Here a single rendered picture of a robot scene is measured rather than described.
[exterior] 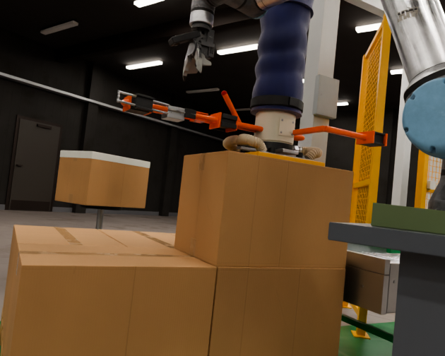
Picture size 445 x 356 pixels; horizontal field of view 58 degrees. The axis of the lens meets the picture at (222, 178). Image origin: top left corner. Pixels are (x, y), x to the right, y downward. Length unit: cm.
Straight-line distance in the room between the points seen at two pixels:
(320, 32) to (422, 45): 240
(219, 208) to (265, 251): 24
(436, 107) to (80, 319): 105
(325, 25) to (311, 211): 205
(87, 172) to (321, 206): 198
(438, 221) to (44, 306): 102
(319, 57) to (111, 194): 191
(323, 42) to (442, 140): 252
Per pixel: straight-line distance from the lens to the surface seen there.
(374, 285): 172
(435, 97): 90
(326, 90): 319
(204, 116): 154
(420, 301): 102
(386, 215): 99
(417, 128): 90
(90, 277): 126
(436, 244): 88
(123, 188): 333
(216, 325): 145
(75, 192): 323
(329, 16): 344
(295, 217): 156
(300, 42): 178
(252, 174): 144
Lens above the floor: 78
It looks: 3 degrees up
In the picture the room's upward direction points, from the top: 6 degrees clockwise
